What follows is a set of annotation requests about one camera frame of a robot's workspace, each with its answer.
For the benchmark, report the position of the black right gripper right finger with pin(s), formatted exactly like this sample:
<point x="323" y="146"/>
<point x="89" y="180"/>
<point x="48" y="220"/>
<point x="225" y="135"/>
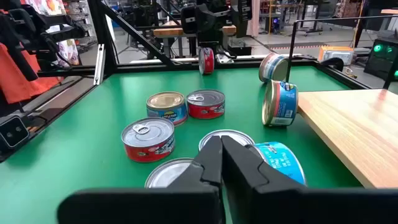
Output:
<point x="295" y="208"/>

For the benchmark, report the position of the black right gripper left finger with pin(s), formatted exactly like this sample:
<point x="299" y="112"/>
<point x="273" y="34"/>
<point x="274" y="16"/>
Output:
<point x="155" y="208"/>

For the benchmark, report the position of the green white label can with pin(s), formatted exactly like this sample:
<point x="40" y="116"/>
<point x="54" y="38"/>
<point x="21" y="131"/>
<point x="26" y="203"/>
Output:
<point x="164" y="174"/>

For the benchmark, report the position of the teal label tuna can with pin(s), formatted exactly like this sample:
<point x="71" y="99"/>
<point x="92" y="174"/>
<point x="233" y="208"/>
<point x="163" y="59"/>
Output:
<point x="284" y="104"/>
<point x="283" y="158"/>

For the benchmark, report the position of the red label tuna can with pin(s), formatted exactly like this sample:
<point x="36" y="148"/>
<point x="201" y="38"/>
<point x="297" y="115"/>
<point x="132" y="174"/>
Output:
<point x="209" y="60"/>
<point x="149" y="152"/>
<point x="205" y="112"/>

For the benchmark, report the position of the navy red stripe gold can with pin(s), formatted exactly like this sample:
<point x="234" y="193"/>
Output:
<point x="270" y="67"/>
<point x="168" y="113"/>

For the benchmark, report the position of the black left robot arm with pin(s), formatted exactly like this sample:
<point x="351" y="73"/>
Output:
<point x="214" y="21"/>

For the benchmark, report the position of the wooden shelf board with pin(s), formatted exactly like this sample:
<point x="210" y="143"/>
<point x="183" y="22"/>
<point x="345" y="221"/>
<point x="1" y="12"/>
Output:
<point x="357" y="130"/>

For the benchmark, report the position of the green table mat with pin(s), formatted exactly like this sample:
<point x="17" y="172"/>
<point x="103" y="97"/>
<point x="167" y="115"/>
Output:
<point x="77" y="140"/>

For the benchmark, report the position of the white orange appliance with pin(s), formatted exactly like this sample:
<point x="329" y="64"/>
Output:
<point x="335" y="54"/>

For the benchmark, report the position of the black computer case green lights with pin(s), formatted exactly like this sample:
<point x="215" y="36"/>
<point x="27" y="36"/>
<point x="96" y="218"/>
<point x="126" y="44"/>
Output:
<point x="381" y="59"/>

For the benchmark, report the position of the wooden workbench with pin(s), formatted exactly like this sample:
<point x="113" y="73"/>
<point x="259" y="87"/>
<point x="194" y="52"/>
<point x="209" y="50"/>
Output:
<point x="168" y="31"/>

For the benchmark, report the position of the floral patterned cloth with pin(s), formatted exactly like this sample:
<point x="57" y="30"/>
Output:
<point x="68" y="51"/>

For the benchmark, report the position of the orange fabric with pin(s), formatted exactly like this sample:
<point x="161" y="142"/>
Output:
<point x="18" y="81"/>

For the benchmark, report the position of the pink hanging cloth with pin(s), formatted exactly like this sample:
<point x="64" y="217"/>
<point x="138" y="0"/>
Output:
<point x="253" y="15"/>

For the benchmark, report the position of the black mechanical equipment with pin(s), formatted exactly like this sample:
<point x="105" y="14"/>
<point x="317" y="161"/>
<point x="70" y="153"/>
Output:
<point x="31" y="31"/>

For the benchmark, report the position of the silver aluminium bracket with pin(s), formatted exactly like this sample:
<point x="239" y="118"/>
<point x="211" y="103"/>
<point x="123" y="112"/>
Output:
<point x="99" y="65"/>

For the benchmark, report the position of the black table-level camera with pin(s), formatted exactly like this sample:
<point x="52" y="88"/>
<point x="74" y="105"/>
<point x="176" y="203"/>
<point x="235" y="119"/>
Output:
<point x="14" y="132"/>

